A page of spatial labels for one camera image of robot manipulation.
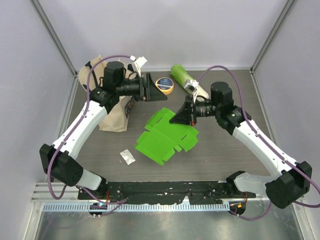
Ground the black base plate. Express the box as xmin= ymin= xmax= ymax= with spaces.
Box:
xmin=89 ymin=181 xmax=256 ymax=205

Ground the white slotted cable duct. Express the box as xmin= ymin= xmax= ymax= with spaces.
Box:
xmin=42 ymin=201 xmax=230 ymax=213

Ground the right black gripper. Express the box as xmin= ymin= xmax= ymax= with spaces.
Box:
xmin=170 ymin=94 xmax=221 ymax=127

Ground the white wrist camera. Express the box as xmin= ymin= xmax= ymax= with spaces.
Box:
xmin=183 ymin=79 xmax=200 ymax=102
xmin=130 ymin=55 xmax=148 ymax=77

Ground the aluminium frame rail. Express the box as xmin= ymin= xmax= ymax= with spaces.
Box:
xmin=31 ymin=182 xmax=79 ymax=203

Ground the beige canvas tote bag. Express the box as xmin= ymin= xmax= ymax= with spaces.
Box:
xmin=78 ymin=55 xmax=135 ymax=133

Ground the small clear plastic bag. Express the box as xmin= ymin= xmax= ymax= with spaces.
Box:
xmin=120 ymin=149 xmax=136 ymax=165

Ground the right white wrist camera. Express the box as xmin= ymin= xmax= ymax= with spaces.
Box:
xmin=183 ymin=79 xmax=200 ymax=102

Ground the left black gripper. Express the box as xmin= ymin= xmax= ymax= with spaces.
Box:
xmin=116 ymin=72 xmax=167 ymax=102

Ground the napa cabbage toy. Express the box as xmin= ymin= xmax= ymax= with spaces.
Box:
xmin=171 ymin=64 xmax=209 ymax=101

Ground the green paper box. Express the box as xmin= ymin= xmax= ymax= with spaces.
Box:
xmin=134 ymin=107 xmax=199 ymax=166

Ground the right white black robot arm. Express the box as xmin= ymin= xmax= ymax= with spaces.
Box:
xmin=169 ymin=79 xmax=312 ymax=209

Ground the yellow masking tape roll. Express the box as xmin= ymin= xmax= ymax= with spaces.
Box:
xmin=155 ymin=77 xmax=174 ymax=95

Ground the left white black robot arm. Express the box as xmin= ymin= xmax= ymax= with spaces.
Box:
xmin=39 ymin=61 xmax=167 ymax=200

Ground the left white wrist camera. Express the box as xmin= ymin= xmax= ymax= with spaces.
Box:
xmin=130 ymin=55 xmax=148 ymax=77

